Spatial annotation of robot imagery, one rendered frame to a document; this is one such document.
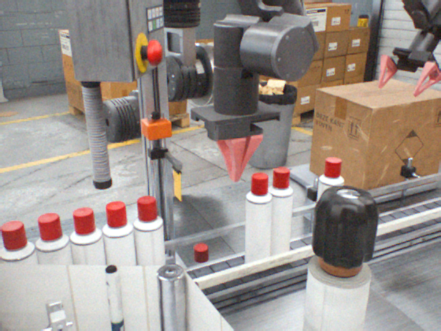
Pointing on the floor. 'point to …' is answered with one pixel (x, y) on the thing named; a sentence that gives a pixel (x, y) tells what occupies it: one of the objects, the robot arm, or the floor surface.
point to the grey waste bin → (274, 140)
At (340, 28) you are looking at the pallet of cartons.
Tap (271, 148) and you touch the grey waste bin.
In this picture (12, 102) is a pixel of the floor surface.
